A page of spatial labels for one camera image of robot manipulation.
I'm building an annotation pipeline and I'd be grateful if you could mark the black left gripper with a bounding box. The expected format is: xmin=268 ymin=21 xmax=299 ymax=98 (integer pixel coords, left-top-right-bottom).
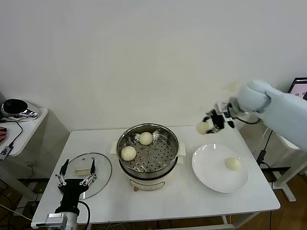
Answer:
xmin=55 ymin=158 xmax=98 ymax=214

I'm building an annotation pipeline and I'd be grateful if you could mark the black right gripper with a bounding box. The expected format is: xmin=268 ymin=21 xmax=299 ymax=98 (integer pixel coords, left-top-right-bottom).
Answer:
xmin=203 ymin=109 xmax=227 ymax=134

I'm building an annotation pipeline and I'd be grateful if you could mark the white steamed baozi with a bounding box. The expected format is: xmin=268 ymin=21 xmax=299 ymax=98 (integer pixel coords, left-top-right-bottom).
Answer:
xmin=196 ymin=121 xmax=213 ymax=135
xmin=224 ymin=157 xmax=241 ymax=172
xmin=120 ymin=146 xmax=137 ymax=161
xmin=139 ymin=132 xmax=154 ymax=146

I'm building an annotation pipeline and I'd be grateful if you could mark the round glass pot lid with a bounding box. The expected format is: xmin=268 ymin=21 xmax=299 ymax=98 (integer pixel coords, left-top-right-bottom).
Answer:
xmin=57 ymin=152 xmax=113 ymax=200

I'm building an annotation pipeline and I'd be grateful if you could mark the perforated steel steamer basket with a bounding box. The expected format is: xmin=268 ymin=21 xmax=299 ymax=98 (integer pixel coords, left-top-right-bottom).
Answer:
xmin=117 ymin=123 xmax=180 ymax=180

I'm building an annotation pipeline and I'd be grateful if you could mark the round white plate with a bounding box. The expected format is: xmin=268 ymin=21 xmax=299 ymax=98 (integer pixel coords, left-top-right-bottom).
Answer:
xmin=191 ymin=143 xmax=249 ymax=194

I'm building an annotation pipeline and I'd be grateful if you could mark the white side table with device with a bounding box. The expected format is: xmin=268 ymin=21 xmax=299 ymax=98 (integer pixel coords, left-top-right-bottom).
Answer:
xmin=0 ymin=107 xmax=71 ymax=209

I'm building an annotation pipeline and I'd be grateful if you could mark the white electric cooker pot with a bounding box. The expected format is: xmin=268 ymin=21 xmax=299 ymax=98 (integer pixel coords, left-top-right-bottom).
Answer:
xmin=110 ymin=141 xmax=187 ymax=192

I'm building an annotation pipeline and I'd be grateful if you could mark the small grey usb dongle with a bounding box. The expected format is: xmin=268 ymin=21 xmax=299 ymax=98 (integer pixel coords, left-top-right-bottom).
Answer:
xmin=0 ymin=145 xmax=12 ymax=161

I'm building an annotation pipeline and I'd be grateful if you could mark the chrome domed device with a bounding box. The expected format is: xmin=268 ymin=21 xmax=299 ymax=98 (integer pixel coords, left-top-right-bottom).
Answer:
xmin=1 ymin=98 xmax=39 ymax=123

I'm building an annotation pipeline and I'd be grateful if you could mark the grey open laptop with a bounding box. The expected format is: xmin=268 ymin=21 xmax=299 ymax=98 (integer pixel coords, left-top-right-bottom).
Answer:
xmin=289 ymin=77 xmax=307 ymax=101

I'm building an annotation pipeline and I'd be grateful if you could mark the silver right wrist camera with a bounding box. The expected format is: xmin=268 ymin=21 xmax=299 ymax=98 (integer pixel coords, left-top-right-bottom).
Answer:
xmin=217 ymin=102 xmax=235 ymax=128

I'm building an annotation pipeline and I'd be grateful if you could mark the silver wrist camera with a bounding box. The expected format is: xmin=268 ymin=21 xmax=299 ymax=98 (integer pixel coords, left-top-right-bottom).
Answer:
xmin=45 ymin=213 xmax=67 ymax=227
xmin=217 ymin=102 xmax=235 ymax=128

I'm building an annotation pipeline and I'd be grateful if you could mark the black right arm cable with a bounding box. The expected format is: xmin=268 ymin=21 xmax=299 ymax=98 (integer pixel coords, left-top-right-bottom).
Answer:
xmin=236 ymin=115 xmax=262 ymax=125

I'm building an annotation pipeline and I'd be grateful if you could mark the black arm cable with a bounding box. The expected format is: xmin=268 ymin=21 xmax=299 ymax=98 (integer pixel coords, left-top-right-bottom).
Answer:
xmin=78 ymin=200 xmax=91 ymax=230
xmin=236 ymin=115 xmax=262 ymax=125

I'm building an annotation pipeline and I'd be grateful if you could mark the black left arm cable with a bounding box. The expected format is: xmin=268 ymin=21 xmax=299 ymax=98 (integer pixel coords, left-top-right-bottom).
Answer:
xmin=78 ymin=200 xmax=91 ymax=230

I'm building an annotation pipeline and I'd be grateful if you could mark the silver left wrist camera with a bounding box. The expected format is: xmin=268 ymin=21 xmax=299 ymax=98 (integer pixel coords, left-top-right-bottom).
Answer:
xmin=45 ymin=213 xmax=67 ymax=227

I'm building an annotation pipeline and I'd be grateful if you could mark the black laptop charger cable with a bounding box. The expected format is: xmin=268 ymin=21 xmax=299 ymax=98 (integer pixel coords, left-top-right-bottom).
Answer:
xmin=260 ymin=130 xmax=274 ymax=153

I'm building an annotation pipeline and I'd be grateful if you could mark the black cable of dongle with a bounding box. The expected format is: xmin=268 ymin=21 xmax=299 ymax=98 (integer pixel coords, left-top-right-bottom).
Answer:
xmin=0 ymin=119 xmax=24 ymax=147

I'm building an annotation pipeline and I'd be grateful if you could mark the white floor cable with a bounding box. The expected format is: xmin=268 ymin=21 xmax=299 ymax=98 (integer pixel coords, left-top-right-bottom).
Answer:
xmin=0 ymin=203 xmax=33 ymax=220

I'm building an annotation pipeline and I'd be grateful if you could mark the white table frame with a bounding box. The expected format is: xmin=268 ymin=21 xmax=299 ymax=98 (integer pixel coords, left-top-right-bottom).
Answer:
xmin=222 ymin=214 xmax=259 ymax=230

